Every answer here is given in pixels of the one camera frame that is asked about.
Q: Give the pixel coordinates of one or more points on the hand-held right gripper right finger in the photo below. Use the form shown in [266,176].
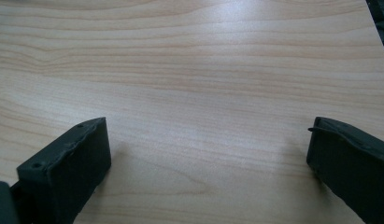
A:
[351,168]

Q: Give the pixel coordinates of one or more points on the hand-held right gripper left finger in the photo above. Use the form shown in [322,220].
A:
[71,174]

